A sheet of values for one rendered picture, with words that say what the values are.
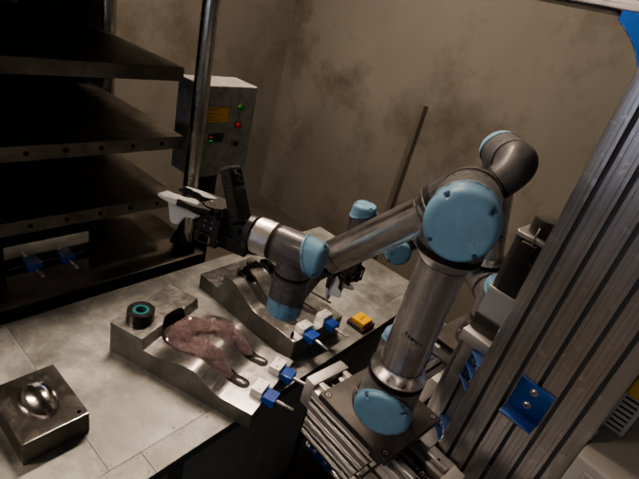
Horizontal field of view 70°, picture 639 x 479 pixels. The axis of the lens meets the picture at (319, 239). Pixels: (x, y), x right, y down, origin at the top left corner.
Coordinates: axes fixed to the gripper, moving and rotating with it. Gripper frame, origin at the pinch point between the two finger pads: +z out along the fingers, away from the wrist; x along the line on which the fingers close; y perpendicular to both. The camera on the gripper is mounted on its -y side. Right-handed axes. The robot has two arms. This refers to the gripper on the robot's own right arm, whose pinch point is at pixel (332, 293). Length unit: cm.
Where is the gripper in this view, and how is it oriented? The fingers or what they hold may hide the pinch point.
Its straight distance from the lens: 159.5
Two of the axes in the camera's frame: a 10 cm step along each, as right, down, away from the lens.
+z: -2.3, 8.6, 4.6
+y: 7.3, 4.6, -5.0
